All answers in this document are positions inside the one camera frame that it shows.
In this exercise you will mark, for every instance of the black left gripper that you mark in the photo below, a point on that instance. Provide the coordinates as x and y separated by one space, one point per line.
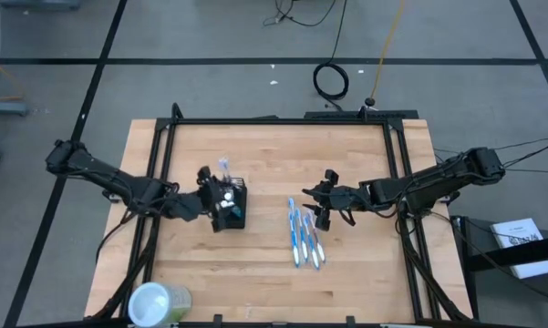
214 200

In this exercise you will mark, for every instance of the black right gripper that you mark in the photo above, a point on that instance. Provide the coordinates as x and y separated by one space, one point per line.
339 199

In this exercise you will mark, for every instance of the purple toothbrush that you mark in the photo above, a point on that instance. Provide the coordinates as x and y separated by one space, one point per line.
222 164
228 172

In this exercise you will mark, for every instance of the blue toothbrush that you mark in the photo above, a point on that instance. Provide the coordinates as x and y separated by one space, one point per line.
294 241
303 248
313 255

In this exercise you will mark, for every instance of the blue and white toothbrushes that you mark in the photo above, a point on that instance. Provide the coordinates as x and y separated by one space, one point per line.
320 250

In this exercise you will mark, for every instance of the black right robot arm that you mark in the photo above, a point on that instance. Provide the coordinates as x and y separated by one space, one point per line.
437 182

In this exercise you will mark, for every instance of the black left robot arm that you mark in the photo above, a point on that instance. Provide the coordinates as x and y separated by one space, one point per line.
118 187

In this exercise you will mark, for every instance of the black cart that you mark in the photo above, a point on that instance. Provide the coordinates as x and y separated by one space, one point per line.
506 254

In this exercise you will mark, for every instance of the white booklet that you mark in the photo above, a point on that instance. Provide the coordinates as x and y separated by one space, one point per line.
513 230

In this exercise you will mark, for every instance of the grey floor stand base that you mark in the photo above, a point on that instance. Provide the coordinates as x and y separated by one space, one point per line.
4 108
36 3

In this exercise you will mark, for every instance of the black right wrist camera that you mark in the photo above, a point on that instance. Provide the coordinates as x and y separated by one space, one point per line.
331 176

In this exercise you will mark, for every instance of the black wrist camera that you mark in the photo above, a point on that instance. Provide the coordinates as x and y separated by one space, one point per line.
331 176
203 173

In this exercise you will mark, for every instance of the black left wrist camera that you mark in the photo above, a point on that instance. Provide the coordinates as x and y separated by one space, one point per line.
203 173

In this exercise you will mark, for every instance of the black metal table frame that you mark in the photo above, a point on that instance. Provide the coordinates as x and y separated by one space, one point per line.
278 121

